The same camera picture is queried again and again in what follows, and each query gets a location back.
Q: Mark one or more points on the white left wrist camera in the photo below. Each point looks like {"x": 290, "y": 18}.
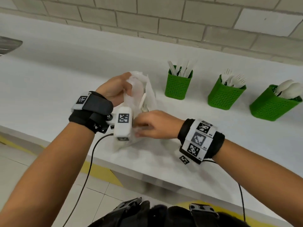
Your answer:
{"x": 122, "y": 132}

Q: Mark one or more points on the person's left forearm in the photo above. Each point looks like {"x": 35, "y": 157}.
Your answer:
{"x": 47, "y": 174}

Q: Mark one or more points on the bunch of white plastic forks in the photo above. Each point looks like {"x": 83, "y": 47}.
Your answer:
{"x": 236, "y": 81}

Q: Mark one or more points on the black wrist band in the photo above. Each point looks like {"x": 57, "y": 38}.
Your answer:
{"x": 217, "y": 144}
{"x": 99, "y": 106}

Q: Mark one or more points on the black left wrist band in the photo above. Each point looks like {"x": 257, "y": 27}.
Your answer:
{"x": 99, "y": 106}

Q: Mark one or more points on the black right wrist band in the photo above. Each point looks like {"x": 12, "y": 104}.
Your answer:
{"x": 217, "y": 144}

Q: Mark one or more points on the white plastic knife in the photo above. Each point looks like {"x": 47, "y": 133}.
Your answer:
{"x": 142, "y": 100}

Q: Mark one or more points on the bunch of white plastic spoons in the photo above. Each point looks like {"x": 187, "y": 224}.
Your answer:
{"x": 291, "y": 89}

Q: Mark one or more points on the grey metal tray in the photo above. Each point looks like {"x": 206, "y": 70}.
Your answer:
{"x": 9, "y": 44}

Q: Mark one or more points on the bunch of white plastic knives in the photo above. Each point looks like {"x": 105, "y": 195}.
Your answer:
{"x": 187, "y": 68}

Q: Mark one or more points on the person's black clothing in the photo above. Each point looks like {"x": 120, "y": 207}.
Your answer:
{"x": 161, "y": 217}

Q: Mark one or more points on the person's right hand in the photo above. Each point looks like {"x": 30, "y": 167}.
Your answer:
{"x": 163, "y": 125}

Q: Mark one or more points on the clear plastic bag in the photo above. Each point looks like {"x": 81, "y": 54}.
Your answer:
{"x": 149, "y": 96}

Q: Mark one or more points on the person's right forearm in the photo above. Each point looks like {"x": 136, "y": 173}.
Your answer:
{"x": 260, "y": 172}

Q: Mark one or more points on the black harness buckle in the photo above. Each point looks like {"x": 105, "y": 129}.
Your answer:
{"x": 203, "y": 211}
{"x": 127, "y": 206}

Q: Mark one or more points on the person's left hand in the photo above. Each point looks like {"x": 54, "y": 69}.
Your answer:
{"x": 113, "y": 89}

